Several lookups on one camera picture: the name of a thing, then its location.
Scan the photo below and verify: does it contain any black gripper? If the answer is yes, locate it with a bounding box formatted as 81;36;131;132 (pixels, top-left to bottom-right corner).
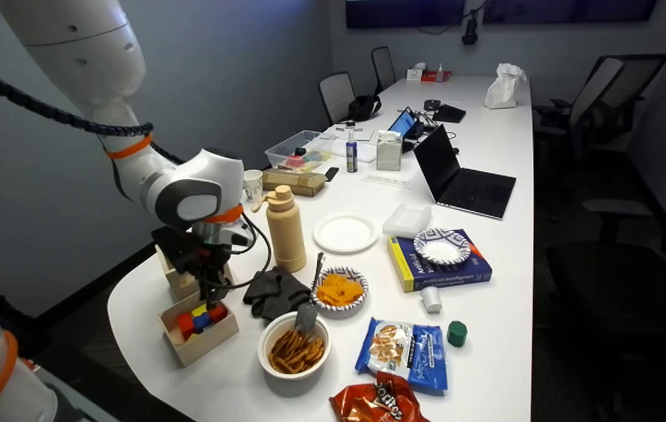
152;226;232;305

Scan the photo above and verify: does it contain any wooden shape sorter box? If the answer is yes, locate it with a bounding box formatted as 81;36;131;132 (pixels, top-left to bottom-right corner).
157;249;232;303

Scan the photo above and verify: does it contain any orange cube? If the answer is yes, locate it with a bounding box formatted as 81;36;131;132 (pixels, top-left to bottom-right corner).
177;312;196;337

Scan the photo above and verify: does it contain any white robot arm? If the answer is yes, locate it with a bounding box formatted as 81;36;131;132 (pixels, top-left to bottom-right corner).
0;0;244;303

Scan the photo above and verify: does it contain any brown wooden block box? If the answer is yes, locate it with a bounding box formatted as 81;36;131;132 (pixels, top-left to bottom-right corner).
163;297;240;366

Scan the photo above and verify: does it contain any white tissue box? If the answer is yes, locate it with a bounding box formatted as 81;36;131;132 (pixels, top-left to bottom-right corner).
376;132;401;170

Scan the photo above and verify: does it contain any dark grey cloth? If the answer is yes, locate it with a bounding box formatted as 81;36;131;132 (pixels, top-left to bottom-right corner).
244;268;313;322

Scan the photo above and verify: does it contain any tan water bottle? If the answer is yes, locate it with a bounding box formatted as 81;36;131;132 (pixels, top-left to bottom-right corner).
256;186;308;271

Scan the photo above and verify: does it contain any metal spoon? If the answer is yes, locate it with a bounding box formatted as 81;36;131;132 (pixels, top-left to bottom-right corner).
297;256;325;333

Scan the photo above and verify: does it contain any white bowl of pretzels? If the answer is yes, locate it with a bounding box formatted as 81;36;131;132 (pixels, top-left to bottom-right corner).
259;312;332;381

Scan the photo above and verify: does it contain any patterned paper cup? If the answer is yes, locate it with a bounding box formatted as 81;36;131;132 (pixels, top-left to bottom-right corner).
244;169;264;202

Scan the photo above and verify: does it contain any patterned paper bowl of chips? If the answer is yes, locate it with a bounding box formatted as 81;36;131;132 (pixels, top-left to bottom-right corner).
313;268;367;312

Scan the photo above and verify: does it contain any white plastic lid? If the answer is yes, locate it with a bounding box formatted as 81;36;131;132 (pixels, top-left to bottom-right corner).
314;216;380;256

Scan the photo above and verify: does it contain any clear bin with items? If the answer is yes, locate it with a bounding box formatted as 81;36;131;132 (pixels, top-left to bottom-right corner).
265;128;332;170

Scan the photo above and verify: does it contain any small bottle blue label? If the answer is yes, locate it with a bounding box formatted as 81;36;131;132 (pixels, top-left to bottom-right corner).
345;134;360;173

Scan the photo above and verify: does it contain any clear plastic container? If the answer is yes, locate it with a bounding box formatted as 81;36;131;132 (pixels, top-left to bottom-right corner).
383;203;431;237

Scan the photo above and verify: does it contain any red Doritos chip bag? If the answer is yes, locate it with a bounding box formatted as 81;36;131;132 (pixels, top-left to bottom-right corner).
332;373;429;422

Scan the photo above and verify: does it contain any blue snack bag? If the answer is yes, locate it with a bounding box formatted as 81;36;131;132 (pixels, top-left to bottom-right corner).
354;319;449;395

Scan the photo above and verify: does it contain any small white cup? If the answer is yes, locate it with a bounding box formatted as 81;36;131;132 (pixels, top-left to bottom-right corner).
423;286;443;315

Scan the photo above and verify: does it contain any blue yellow book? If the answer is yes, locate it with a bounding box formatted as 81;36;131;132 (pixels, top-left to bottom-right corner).
388;227;492;292

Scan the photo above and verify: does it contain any black office chair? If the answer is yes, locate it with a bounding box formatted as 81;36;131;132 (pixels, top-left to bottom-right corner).
320;73;354;122

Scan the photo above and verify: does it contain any green bottle cap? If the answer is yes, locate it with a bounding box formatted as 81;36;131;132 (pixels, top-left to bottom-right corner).
449;322;468;347

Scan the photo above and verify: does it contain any tablet with blue screen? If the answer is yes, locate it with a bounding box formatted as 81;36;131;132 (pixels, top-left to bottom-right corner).
389;108;423;139

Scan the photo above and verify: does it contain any black laptop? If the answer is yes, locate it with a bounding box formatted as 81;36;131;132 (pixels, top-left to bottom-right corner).
416;127;517;218

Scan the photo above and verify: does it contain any white plastic bag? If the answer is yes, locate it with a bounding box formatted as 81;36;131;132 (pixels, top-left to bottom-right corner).
484;63;525;109

